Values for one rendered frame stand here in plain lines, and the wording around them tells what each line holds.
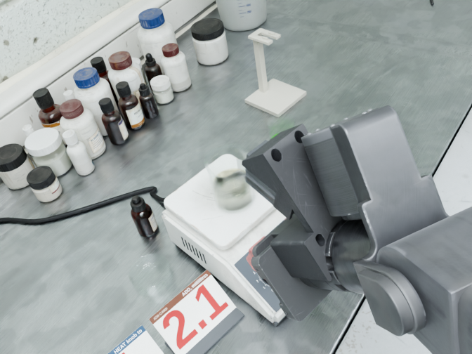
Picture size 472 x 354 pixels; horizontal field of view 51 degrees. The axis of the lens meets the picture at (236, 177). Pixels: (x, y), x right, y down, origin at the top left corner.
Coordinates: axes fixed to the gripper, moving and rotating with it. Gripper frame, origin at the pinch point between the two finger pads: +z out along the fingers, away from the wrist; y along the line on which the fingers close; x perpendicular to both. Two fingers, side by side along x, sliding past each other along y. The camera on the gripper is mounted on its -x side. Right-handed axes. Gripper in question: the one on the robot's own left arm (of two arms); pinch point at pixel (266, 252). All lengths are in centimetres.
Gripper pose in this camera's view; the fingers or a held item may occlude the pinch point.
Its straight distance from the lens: 50.7
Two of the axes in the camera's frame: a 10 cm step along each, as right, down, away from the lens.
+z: -4.3, 1.2, 8.9
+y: -7.2, 5.5, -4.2
